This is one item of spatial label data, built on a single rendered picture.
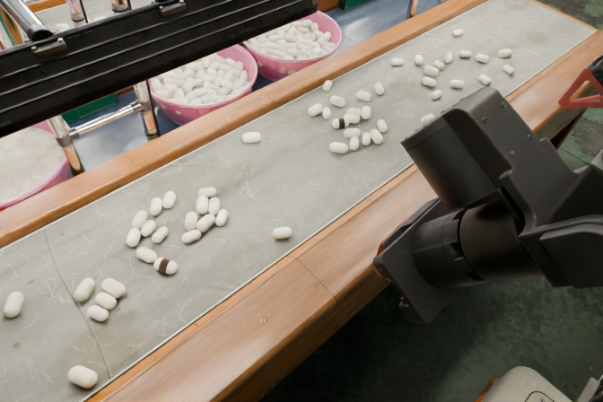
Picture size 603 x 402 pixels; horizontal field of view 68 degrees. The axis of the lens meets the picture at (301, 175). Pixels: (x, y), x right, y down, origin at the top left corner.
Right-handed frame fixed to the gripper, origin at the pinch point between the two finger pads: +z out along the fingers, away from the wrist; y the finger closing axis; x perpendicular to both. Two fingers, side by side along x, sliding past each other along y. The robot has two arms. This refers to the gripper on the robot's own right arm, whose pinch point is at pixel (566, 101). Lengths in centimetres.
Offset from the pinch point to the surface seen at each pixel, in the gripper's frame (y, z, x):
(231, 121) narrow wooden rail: 26, 43, -33
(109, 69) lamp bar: 51, 11, -36
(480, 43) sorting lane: -49, 38, -17
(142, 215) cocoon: 52, 40, -25
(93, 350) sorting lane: 68, 35, -11
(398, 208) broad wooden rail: 16.9, 26.0, 0.4
